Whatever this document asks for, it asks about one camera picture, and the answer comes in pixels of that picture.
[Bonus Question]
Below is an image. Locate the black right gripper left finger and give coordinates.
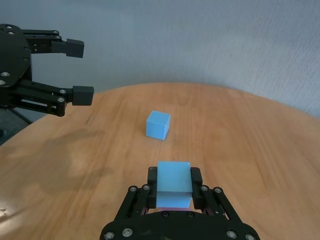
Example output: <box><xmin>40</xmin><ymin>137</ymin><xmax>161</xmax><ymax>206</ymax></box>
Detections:
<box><xmin>113</xmin><ymin>167</ymin><xmax>158</xmax><ymax>221</ymax></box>

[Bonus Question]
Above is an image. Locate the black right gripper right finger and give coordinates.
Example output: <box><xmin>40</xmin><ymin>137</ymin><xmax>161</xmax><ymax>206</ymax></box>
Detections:
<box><xmin>191</xmin><ymin>166</ymin><xmax>245</xmax><ymax>222</ymax></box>

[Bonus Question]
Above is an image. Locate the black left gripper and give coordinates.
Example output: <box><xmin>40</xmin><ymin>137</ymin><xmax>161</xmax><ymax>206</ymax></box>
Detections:
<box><xmin>0</xmin><ymin>24</ymin><xmax>95</xmax><ymax>117</ymax></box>

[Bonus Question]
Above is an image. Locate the blue cube block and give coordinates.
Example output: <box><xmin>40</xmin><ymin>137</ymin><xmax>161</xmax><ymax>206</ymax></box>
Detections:
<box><xmin>145</xmin><ymin>110</ymin><xmax>172</xmax><ymax>141</ymax></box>
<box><xmin>156</xmin><ymin>161</ymin><xmax>193</xmax><ymax>210</ymax></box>

